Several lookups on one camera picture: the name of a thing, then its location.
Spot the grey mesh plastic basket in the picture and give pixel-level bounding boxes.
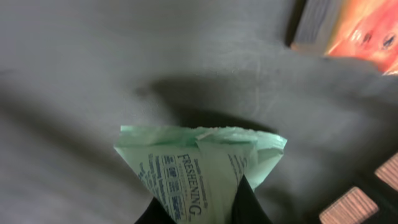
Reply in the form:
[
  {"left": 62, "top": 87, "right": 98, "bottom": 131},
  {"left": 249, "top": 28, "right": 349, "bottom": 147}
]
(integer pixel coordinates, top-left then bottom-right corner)
[{"left": 1, "top": 0, "right": 397, "bottom": 223}]

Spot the orange tissue pack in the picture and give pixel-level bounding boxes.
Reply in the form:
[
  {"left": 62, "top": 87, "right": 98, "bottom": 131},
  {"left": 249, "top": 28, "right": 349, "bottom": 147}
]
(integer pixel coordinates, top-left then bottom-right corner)
[{"left": 290, "top": 0, "right": 398, "bottom": 76}]

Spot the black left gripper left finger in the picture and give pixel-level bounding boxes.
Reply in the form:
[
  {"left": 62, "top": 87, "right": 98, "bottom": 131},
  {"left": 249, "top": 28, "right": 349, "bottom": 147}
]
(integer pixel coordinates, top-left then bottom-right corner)
[{"left": 134, "top": 198, "right": 175, "bottom": 224}]

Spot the green wet wipes packet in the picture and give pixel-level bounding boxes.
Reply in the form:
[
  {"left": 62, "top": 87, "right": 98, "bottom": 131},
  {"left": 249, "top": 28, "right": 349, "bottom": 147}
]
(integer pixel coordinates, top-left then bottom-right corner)
[{"left": 114, "top": 126, "right": 287, "bottom": 223}]

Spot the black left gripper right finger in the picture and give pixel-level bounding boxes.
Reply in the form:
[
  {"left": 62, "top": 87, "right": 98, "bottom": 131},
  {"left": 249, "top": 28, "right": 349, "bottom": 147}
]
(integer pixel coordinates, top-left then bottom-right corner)
[{"left": 231, "top": 176, "right": 272, "bottom": 224}]

